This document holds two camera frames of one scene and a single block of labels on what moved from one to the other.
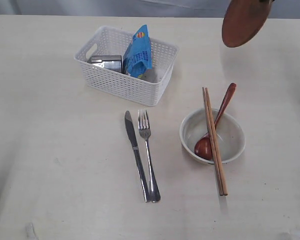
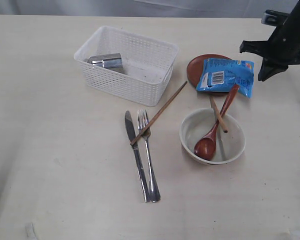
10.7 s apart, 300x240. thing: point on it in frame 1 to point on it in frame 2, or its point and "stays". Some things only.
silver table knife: x=130 y=127 stays
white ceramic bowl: x=230 y=134 stays
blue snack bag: x=137 y=59 to x=224 y=74
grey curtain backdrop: x=279 y=8 stays
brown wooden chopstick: x=224 y=189 to x=218 y=115
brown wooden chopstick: x=205 y=99 to x=158 y=114
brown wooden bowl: x=242 y=19 to x=194 y=69
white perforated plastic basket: x=147 y=90 stays
